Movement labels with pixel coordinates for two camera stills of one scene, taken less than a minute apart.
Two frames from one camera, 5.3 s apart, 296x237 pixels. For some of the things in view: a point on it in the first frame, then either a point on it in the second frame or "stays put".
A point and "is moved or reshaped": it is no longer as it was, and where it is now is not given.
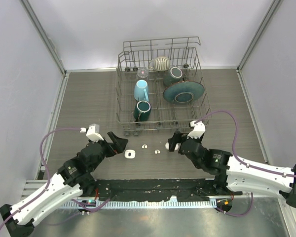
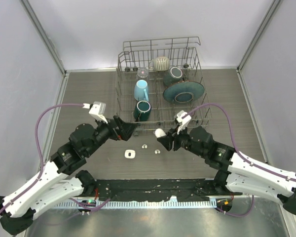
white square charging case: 129,154 stays put
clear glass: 142,73 stays put
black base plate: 181,189 stays put
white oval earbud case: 167,146 is moved or reshaped
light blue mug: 141,90 stays put
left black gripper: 120,143 to 129,128
